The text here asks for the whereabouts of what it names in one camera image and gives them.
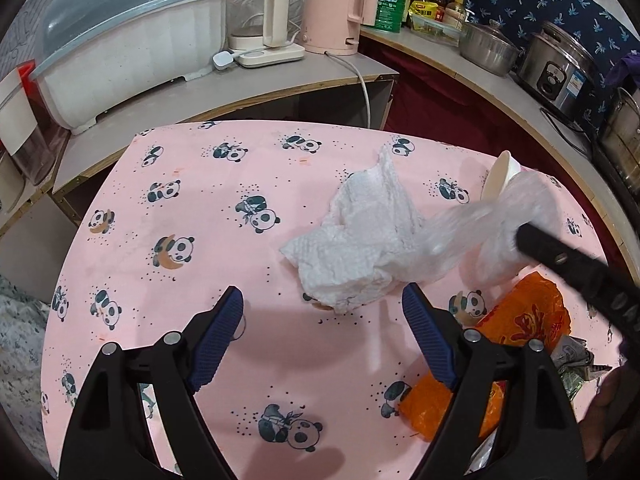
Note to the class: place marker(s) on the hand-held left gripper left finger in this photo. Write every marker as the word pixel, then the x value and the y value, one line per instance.
pixel 220 340

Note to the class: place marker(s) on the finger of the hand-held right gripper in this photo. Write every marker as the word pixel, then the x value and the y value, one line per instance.
pixel 575 270

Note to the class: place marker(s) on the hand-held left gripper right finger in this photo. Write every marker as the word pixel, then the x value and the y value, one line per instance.
pixel 430 340

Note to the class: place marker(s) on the green pouch with white cap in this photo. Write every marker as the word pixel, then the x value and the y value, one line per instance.
pixel 575 365

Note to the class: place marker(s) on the clear plastic bag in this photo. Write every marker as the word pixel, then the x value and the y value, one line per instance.
pixel 465 230

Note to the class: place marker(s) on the trash bin with white liner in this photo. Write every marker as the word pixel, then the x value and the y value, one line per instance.
pixel 500 175

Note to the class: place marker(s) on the white paper towel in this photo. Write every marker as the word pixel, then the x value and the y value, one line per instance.
pixel 360 240

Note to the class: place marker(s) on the person's right hand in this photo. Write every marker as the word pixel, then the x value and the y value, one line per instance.
pixel 612 415

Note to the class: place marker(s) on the pink panda tablecloth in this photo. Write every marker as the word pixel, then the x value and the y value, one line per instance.
pixel 200 240

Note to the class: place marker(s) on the large steel steamer pot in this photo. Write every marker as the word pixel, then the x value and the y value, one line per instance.
pixel 622 140

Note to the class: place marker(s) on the curved grey counter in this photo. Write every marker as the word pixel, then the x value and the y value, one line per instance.
pixel 530 115

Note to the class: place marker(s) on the steel rice cooker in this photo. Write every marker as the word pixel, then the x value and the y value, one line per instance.
pixel 560 70

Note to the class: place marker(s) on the grey speckled blanket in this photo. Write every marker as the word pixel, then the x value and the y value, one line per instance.
pixel 20 370

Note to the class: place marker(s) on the purple cloth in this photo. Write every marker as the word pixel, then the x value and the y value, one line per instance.
pixel 627 72

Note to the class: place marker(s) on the small steel pot with lid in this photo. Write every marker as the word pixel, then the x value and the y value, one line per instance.
pixel 487 50

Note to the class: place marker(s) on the grey top side cabinet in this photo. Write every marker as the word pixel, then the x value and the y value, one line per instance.
pixel 280 85

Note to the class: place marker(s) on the white plug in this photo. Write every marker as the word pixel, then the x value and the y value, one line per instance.
pixel 223 59

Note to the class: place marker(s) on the white dish box grey lid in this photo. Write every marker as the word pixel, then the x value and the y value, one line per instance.
pixel 135 70

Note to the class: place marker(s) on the clear canister white lid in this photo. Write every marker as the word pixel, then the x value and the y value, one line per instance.
pixel 30 130

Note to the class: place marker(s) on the yellow cap bottle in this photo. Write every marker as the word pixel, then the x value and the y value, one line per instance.
pixel 457 10

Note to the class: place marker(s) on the yellow label jar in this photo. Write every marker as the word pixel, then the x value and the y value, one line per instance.
pixel 422 10

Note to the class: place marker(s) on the green tin can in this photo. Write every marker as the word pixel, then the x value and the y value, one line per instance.
pixel 392 2

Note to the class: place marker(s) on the pink electric kettle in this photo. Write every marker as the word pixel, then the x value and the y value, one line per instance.
pixel 330 10

